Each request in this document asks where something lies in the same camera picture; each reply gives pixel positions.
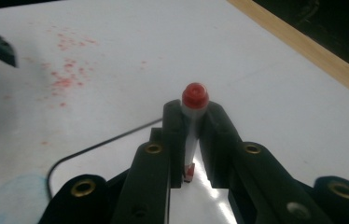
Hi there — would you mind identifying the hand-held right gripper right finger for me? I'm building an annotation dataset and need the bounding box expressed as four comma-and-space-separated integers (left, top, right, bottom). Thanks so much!
199, 102, 335, 224

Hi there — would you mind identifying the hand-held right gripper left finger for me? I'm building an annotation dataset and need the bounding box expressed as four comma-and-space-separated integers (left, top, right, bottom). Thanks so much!
110, 99, 186, 224

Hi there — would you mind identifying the white and red marker pen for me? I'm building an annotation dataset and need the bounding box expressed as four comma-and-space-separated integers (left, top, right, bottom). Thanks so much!
181, 82, 210, 184

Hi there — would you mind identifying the wooden table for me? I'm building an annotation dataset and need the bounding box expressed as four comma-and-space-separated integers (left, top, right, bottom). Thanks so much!
226, 0, 349, 105

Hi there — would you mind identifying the small whiteboard with handle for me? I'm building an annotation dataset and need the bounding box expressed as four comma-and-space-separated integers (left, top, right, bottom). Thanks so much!
46, 117, 239, 224

